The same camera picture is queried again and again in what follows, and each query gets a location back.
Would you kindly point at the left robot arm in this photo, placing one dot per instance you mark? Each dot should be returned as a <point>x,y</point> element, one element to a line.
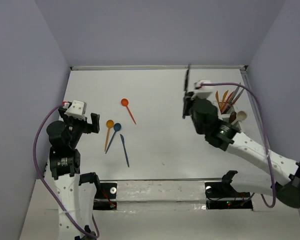
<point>75,191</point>

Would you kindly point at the pink-handle metal knife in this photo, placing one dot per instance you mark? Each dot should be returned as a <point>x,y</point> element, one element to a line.
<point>235,93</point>

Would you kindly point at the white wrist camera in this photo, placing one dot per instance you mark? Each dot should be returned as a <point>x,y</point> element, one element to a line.
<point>201,90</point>
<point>75,109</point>

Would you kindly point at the beige plastic spoon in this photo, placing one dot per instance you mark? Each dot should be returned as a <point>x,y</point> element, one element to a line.
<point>240,116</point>

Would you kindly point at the patterned-handle metal knife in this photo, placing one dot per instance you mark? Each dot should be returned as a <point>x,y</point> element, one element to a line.
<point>186,79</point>

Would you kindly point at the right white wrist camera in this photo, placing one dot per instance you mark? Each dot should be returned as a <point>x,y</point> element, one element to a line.
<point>201,90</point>

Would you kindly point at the black-handle metal knife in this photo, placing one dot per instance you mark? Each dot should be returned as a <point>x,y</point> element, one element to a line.
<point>236,97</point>

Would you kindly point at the orange knife in holder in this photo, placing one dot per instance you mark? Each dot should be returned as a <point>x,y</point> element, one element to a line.
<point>217,97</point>

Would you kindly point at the white two-compartment utensil holder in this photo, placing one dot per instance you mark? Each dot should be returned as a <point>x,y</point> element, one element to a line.
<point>226,115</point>

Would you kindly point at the dark brown wooden spoon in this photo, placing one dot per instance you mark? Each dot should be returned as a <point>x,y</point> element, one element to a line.
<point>232,117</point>

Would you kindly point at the yellow-orange plastic knife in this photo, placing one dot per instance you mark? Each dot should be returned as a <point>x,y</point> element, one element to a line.
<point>223,102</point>

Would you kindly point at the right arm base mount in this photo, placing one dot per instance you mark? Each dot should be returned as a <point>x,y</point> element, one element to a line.
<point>220,195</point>

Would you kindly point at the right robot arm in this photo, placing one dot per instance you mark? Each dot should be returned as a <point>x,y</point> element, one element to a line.
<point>283,181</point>

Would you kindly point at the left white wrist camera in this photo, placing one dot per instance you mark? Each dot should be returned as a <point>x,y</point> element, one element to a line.
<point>75,109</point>

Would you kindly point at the blue plastic spoon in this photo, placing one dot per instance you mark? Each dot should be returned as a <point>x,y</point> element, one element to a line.
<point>117,127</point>

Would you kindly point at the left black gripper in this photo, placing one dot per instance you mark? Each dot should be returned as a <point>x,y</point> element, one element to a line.
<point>93,127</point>

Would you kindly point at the orange-red plastic spoon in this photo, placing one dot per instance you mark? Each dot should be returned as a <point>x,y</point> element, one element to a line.
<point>125,103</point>

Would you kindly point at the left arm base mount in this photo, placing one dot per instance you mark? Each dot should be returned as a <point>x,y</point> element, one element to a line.
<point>105,198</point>

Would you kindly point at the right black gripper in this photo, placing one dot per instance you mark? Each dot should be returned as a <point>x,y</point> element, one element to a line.
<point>187,100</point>

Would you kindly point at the orange-red plastic knife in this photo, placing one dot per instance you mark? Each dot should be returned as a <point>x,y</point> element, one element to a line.
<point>227,101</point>

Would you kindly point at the yellow-orange plastic spoon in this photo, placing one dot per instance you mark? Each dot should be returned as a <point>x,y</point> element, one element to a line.
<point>109,124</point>

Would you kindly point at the teal plastic knife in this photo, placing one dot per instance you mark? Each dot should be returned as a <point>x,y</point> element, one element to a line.
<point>124,149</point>

